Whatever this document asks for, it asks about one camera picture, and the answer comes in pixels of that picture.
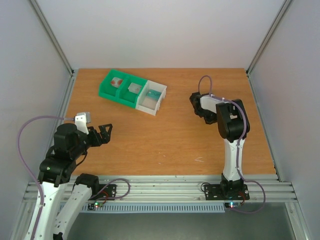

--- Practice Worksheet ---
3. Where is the left controller board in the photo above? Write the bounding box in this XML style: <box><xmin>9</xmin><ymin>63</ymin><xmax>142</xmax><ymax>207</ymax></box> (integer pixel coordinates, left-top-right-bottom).
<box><xmin>87</xmin><ymin>202</ymin><xmax>104</xmax><ymax>211</ymax></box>

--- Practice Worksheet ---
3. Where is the teal card in bin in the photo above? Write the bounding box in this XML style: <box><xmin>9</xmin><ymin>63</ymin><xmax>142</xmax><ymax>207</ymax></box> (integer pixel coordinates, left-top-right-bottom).
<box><xmin>146</xmin><ymin>89</ymin><xmax>162</xmax><ymax>101</ymax></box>

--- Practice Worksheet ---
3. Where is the controller board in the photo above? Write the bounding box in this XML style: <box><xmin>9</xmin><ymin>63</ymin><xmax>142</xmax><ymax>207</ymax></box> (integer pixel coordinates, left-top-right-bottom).
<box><xmin>224</xmin><ymin>201</ymin><xmax>242</xmax><ymax>209</ymax></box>
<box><xmin>87</xmin><ymin>202</ymin><xmax>104</xmax><ymax>211</ymax></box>

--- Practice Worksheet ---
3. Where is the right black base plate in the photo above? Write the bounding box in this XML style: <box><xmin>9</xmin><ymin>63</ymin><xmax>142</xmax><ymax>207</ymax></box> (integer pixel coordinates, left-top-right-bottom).
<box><xmin>200</xmin><ymin>182</ymin><xmax>250</xmax><ymax>201</ymax></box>

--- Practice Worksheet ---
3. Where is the grey slotted cable duct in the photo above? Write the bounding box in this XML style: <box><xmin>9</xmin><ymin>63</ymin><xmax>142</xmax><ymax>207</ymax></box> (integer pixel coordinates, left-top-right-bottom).
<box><xmin>80</xmin><ymin>202</ymin><xmax>225</xmax><ymax>214</ymax></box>

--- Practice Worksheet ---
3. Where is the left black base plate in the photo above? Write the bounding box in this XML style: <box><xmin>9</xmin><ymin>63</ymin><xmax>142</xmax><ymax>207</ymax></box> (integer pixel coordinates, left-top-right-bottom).
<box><xmin>90</xmin><ymin>184</ymin><xmax>117</xmax><ymax>201</ymax></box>

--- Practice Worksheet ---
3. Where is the left aluminium frame post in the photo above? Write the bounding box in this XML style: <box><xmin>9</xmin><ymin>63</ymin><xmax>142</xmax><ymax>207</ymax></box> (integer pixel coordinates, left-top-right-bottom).
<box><xmin>28</xmin><ymin>0</ymin><xmax>75</xmax><ymax>77</ymax></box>

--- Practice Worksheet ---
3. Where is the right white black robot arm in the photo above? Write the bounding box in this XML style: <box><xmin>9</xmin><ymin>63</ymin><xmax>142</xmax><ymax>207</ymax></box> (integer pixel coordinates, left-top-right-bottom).
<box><xmin>189</xmin><ymin>92</ymin><xmax>250</xmax><ymax>202</ymax></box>

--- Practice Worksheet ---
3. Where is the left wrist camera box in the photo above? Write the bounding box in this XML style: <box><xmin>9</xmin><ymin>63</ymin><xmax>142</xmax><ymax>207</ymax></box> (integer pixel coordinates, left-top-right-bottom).
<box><xmin>74</xmin><ymin>112</ymin><xmax>91</xmax><ymax>124</ymax></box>

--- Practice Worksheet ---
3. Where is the green bin middle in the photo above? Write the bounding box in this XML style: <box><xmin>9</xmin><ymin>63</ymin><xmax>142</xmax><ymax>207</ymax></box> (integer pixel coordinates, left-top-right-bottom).
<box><xmin>118</xmin><ymin>74</ymin><xmax>147</xmax><ymax>109</ymax></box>

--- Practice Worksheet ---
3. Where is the grey card in bin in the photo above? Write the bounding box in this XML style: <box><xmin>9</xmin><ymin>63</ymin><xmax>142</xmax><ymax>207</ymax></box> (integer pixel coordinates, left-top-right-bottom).
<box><xmin>128</xmin><ymin>82</ymin><xmax>142</xmax><ymax>94</ymax></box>

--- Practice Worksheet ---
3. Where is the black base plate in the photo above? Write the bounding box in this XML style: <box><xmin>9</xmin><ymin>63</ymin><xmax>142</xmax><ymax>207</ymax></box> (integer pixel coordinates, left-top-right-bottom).
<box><xmin>90</xmin><ymin>184</ymin><xmax>117</xmax><ymax>201</ymax></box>
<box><xmin>200</xmin><ymin>182</ymin><xmax>250</xmax><ymax>201</ymax></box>

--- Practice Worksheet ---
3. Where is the aluminium front rail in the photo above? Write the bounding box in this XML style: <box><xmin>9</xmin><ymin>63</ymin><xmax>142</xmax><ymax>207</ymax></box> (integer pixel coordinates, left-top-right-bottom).
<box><xmin>22</xmin><ymin>174</ymin><xmax>298</xmax><ymax>203</ymax></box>

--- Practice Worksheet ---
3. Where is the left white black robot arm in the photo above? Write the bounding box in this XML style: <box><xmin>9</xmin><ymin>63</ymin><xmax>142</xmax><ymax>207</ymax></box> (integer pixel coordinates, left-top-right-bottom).
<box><xmin>17</xmin><ymin>120</ymin><xmax>113</xmax><ymax>240</ymax></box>

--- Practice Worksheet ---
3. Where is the right controller board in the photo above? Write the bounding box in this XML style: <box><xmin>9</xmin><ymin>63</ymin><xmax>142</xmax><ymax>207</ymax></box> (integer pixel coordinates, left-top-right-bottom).
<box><xmin>224</xmin><ymin>201</ymin><xmax>242</xmax><ymax>209</ymax></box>

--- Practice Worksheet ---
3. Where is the right aluminium frame post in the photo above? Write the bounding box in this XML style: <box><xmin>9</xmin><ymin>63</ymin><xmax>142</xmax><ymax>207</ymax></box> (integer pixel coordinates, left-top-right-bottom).
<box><xmin>246</xmin><ymin>0</ymin><xmax>294</xmax><ymax>78</ymax></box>

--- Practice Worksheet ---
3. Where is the white bin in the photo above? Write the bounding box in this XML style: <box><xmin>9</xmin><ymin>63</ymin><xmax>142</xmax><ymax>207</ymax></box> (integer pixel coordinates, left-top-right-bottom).
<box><xmin>135</xmin><ymin>80</ymin><xmax>167</xmax><ymax>116</ymax></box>

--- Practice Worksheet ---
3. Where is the card with red circles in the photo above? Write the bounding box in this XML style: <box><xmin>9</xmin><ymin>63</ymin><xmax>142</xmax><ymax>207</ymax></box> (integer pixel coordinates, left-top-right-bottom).
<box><xmin>110</xmin><ymin>77</ymin><xmax>123</xmax><ymax>88</ymax></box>

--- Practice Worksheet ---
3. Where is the green bin far left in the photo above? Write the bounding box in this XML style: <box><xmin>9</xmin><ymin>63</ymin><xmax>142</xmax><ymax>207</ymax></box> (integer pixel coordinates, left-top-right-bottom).
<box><xmin>98</xmin><ymin>69</ymin><xmax>129</xmax><ymax>102</ymax></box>

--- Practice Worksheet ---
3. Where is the aluminium frame post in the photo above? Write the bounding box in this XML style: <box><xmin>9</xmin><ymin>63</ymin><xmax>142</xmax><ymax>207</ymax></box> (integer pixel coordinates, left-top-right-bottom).
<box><xmin>28</xmin><ymin>0</ymin><xmax>75</xmax><ymax>77</ymax></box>
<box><xmin>246</xmin><ymin>0</ymin><xmax>294</xmax><ymax>78</ymax></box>

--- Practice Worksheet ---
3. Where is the green bin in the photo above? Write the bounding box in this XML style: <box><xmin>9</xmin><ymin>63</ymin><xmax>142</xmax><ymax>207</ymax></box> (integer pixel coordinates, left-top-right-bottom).
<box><xmin>98</xmin><ymin>69</ymin><xmax>129</xmax><ymax>102</ymax></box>
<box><xmin>118</xmin><ymin>74</ymin><xmax>147</xmax><ymax>109</ymax></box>

